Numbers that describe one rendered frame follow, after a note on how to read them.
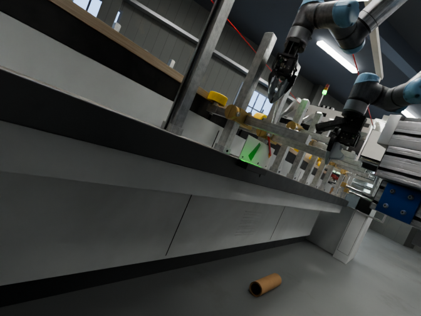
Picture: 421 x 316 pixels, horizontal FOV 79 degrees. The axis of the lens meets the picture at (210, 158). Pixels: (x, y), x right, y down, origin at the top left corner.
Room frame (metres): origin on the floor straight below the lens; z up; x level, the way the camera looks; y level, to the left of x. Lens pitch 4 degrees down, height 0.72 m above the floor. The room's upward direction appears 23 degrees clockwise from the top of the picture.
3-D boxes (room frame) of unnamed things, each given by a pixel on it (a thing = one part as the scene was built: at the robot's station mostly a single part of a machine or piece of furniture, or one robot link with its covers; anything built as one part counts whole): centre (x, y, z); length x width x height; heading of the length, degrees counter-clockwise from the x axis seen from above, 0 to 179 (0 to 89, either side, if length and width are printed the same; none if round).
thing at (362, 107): (0.98, -0.43, 1.04); 0.08 x 0.08 x 0.05
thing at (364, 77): (0.98, -0.43, 1.12); 0.09 x 0.08 x 0.11; 87
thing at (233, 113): (0.94, -0.04, 0.84); 0.13 x 0.06 x 0.05; 142
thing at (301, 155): (1.52, -0.49, 0.88); 0.03 x 0.03 x 0.48; 52
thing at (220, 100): (1.05, 0.07, 0.85); 0.08 x 0.08 x 0.11
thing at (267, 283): (1.53, -0.63, 0.04); 0.30 x 0.08 x 0.08; 142
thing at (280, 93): (0.89, -0.13, 0.97); 0.06 x 0.03 x 0.09; 162
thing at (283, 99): (1.12, -0.18, 0.93); 0.03 x 0.03 x 0.48; 52
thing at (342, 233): (3.74, -1.53, 0.95); 1.65 x 0.70 x 1.90; 52
